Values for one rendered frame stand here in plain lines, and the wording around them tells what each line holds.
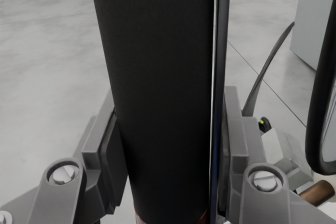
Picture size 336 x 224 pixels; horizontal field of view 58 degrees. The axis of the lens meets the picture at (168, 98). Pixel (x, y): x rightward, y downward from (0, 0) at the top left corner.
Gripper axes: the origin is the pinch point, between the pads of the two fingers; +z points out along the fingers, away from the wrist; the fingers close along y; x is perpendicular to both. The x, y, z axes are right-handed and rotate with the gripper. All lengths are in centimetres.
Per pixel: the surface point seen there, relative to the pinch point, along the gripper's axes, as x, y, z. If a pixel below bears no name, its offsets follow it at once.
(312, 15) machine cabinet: -99, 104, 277
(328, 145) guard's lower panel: -113, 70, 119
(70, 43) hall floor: -151, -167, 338
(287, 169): -37, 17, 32
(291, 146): -36, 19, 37
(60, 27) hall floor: -151, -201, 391
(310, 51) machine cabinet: -132, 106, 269
